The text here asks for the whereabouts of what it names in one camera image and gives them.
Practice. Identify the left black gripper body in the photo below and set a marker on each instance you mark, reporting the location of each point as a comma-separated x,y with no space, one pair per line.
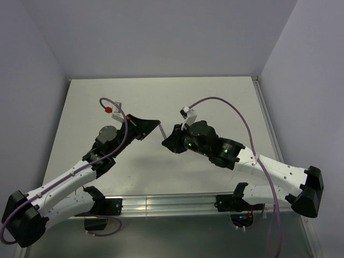
121,134

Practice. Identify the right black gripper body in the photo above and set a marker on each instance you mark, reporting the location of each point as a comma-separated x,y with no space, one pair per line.
185,141

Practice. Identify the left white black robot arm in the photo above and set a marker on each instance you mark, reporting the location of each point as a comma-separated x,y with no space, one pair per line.
28,216

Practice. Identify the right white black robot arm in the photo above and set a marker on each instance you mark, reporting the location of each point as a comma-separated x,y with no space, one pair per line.
301,188

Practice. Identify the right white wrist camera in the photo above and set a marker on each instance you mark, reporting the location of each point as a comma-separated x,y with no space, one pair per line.
189,115

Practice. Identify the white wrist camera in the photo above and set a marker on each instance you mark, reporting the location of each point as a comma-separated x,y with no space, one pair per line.
114,110
189,115

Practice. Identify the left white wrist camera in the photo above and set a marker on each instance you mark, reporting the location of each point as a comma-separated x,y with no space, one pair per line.
114,110

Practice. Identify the aluminium right side rail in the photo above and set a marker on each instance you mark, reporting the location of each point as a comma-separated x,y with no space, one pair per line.
271,131

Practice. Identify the aluminium rail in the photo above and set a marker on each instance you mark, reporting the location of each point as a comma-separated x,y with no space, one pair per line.
132,206
271,131

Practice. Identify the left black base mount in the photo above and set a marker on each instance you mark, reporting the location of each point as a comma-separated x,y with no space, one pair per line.
104,211

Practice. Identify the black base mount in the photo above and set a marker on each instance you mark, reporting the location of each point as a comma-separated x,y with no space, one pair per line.
104,211
243,215

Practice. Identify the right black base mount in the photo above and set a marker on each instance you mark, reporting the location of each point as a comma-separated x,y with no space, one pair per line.
243,215

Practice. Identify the aluminium front rail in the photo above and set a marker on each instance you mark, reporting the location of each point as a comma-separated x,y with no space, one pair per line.
132,206

